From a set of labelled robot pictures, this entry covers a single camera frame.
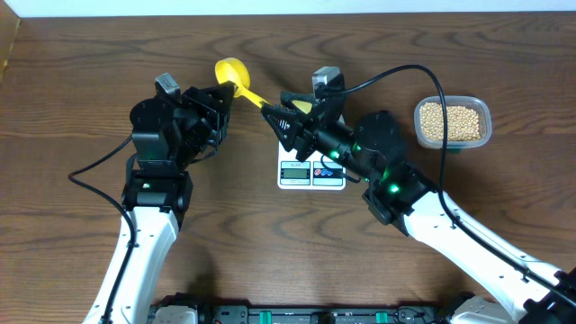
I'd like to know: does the left black cable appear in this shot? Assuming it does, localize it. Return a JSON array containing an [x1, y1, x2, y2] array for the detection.
[[67, 133, 140, 324]]

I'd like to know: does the cardboard box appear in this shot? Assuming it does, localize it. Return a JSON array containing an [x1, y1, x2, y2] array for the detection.
[[0, 0, 21, 79]]

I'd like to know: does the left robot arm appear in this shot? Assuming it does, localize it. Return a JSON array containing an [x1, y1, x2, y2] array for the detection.
[[85, 79, 236, 323]]

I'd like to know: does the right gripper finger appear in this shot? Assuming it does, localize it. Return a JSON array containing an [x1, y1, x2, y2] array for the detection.
[[280, 91, 320, 113], [261, 103, 306, 151]]

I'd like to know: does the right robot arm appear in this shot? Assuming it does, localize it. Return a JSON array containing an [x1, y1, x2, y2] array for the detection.
[[261, 97, 575, 323]]

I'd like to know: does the white digital kitchen scale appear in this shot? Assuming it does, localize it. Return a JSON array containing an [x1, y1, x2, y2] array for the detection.
[[277, 143, 346, 191]]

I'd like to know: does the black cable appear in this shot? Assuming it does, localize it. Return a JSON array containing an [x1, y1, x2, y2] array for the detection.
[[335, 64, 576, 310], [67, 133, 140, 324]]

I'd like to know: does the pale yellow bowl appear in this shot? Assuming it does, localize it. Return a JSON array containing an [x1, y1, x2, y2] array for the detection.
[[292, 100, 312, 114]]

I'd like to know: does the clear plastic container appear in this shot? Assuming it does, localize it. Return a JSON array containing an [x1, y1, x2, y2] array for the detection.
[[414, 95, 492, 149]]

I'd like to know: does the yellow measuring scoop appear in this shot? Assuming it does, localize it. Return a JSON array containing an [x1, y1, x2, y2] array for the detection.
[[214, 58, 268, 109]]

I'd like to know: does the soybeans pile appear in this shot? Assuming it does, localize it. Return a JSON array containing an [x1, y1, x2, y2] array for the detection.
[[419, 103, 481, 141]]

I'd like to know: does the right black cable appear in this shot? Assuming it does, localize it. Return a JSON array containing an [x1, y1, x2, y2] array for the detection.
[[335, 64, 576, 310]]

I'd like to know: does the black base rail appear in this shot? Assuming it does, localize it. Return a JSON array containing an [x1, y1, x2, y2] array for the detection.
[[147, 292, 446, 324]]

